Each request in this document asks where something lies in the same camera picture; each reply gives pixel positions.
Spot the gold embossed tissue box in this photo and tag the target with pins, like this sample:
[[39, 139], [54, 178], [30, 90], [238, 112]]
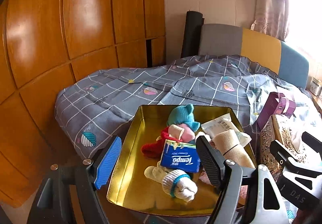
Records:
[[266, 143]]

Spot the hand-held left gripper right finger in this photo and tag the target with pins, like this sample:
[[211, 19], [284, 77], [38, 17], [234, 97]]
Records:
[[208, 161]]

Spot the beige cloth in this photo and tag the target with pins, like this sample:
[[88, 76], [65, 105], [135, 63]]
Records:
[[236, 143]]

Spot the window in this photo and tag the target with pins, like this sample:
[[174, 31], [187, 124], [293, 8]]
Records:
[[307, 12]]

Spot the white wet wipes packet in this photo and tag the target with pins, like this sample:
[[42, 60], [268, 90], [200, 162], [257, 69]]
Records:
[[221, 123]]

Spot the white socks with blue band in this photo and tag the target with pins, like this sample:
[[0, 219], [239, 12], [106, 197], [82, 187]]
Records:
[[181, 186]]

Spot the purple cardboard box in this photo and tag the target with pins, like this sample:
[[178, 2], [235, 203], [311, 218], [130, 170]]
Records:
[[266, 111]]

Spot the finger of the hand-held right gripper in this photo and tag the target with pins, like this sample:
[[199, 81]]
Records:
[[279, 153], [313, 144]]

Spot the blue teddy bear plush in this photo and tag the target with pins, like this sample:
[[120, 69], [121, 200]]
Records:
[[181, 114]]

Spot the gold tin box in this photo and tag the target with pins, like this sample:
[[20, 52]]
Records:
[[130, 188]]

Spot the pink patterned curtain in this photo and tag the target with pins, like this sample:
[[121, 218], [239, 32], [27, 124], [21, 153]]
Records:
[[271, 0]]

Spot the grey checked bedspread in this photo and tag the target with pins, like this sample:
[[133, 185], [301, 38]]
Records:
[[113, 93]]

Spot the black rolled mat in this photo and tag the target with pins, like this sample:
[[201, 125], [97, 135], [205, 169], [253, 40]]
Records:
[[191, 33]]

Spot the grey yellow blue headboard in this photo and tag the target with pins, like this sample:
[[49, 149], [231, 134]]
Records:
[[221, 38]]

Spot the blue tissue packet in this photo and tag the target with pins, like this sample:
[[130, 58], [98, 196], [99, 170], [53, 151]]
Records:
[[181, 161]]

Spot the wooden wardrobe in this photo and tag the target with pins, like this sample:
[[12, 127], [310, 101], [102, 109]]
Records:
[[50, 38]]

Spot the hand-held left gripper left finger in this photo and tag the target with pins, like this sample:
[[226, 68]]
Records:
[[108, 163]]

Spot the red sock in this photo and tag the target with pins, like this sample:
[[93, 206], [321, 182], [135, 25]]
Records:
[[151, 149]]

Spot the white can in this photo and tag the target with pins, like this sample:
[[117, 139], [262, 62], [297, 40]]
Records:
[[316, 85]]

